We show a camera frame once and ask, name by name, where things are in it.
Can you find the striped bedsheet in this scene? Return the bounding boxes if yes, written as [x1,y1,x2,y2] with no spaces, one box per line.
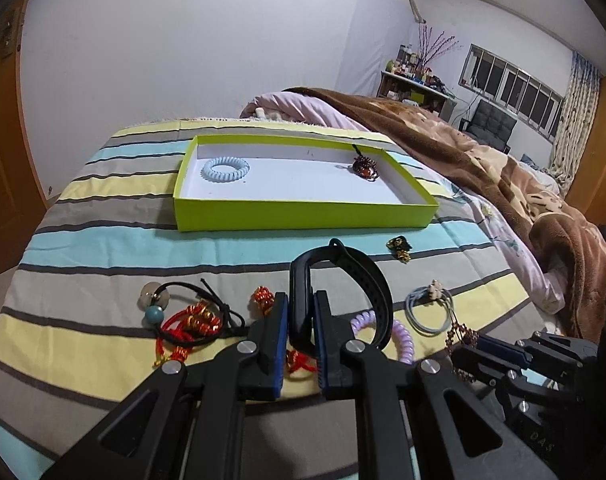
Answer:
[0,119,558,480]

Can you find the purple spiral hair tie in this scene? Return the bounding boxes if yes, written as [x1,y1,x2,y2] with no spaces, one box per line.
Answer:
[349,311,414,365]

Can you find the black cord bracelet stone beads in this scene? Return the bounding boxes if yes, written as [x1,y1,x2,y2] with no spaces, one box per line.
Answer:
[140,280,248,341]

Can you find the red knotted cord charm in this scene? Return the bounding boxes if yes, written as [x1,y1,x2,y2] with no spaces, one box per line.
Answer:
[253,286,318,377]

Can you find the red bracelet with gold beads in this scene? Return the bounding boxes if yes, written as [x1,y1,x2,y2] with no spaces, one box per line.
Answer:
[153,300,224,367]

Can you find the blue hair tie with flower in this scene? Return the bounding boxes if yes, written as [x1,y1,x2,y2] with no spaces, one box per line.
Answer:
[405,280,458,336]

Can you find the cluttered white shelf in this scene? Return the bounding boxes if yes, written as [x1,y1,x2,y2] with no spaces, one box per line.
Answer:
[378,44,458,121]

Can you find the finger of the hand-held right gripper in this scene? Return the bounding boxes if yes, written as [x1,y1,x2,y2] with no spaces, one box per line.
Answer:
[470,331,534,365]
[450,346,521,388]

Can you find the green cardboard box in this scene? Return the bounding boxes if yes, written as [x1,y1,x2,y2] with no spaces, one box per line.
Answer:
[173,134,440,232]

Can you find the red beaded pendant black cord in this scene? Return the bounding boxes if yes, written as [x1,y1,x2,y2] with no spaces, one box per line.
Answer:
[350,144,381,181]

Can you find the purple flower branches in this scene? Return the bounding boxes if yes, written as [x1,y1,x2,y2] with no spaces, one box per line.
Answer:
[417,22,461,68]

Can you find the light blue pillow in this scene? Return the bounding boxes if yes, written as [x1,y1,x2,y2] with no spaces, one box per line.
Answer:
[520,156,558,181]

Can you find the black and gold hair ornament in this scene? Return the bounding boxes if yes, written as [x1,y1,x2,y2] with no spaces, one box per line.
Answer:
[386,236,414,262]

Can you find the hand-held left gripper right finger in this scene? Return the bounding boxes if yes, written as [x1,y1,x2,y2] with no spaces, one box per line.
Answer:
[312,290,558,480]

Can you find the brown fleece blanket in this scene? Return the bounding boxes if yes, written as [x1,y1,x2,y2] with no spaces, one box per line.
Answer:
[283,87,606,341]

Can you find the pink beaded bracelet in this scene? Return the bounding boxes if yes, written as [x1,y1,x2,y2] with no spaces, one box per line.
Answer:
[444,321,480,381]

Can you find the wooden door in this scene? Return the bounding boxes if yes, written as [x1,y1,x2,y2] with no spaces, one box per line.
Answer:
[0,0,58,286]

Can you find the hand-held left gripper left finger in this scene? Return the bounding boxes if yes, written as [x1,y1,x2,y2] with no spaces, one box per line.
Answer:
[40,291,290,480]

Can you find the light blue spiral hair tie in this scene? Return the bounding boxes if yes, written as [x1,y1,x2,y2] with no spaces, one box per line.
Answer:
[201,157,250,183]

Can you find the black silicone wristband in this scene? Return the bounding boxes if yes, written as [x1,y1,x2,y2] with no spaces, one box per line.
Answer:
[289,238,394,351]

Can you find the window with metal frame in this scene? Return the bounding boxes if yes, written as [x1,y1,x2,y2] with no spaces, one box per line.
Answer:
[460,44,566,136]

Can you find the patterned curtain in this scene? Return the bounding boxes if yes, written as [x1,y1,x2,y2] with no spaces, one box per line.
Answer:
[549,51,602,183]

